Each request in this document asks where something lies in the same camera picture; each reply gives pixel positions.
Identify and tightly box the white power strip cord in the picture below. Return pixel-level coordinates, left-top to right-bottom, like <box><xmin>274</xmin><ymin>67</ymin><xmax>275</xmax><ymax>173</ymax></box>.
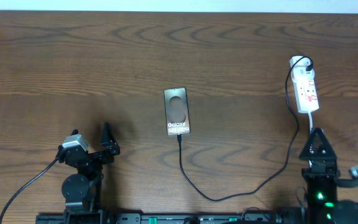
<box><xmin>307</xmin><ymin>112</ymin><xmax>315</xmax><ymax>134</ymax></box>

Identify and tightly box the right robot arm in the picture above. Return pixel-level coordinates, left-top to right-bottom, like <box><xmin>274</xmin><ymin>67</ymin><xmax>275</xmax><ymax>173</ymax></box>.
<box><xmin>277</xmin><ymin>128</ymin><xmax>358</xmax><ymax>223</ymax></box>

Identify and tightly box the black charger cable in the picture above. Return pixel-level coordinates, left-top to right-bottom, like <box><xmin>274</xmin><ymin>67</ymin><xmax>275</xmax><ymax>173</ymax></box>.
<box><xmin>176</xmin><ymin>55</ymin><xmax>315</xmax><ymax>203</ymax></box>

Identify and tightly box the white power strip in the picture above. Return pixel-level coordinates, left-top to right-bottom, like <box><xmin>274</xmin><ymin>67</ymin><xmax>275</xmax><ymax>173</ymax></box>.
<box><xmin>290</xmin><ymin>55</ymin><xmax>319</xmax><ymax>114</ymax></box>

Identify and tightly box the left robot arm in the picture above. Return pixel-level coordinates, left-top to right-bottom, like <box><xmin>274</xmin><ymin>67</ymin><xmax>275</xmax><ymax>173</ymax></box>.
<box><xmin>57</xmin><ymin>123</ymin><xmax>120</xmax><ymax>223</ymax></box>

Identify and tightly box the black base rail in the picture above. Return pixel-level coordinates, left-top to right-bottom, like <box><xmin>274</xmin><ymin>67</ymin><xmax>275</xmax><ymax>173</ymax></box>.
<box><xmin>35</xmin><ymin>213</ymin><xmax>284</xmax><ymax>224</ymax></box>

